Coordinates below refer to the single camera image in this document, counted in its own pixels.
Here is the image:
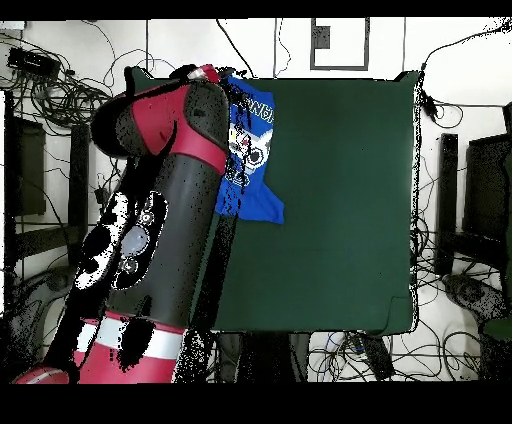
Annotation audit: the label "blue printed t-shirt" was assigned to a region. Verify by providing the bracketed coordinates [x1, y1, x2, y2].
[214, 75, 286, 225]

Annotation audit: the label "black electronics box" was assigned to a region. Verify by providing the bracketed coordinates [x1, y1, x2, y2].
[6, 46, 62, 80]

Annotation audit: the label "dark green table cloth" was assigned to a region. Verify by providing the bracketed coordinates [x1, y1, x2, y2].
[124, 66, 421, 337]

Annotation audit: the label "black power adapter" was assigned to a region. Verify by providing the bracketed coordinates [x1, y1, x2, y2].
[419, 90, 440, 123]

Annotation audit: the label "grey wheeled base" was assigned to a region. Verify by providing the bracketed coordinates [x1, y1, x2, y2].
[7, 265, 81, 361]
[441, 273, 512, 335]

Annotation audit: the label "black power strip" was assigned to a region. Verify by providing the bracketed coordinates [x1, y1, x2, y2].
[353, 332, 396, 382]

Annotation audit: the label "grey square frame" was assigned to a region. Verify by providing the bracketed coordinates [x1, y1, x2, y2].
[309, 16, 371, 72]

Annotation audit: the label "tangled black cables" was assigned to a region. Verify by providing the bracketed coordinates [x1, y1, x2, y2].
[0, 19, 130, 139]
[307, 215, 481, 382]

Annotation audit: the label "black frame stand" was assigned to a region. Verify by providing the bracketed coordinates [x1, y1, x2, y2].
[434, 101, 512, 277]
[2, 89, 92, 281]

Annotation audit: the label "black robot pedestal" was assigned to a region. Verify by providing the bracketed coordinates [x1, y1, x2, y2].
[215, 331, 311, 383]

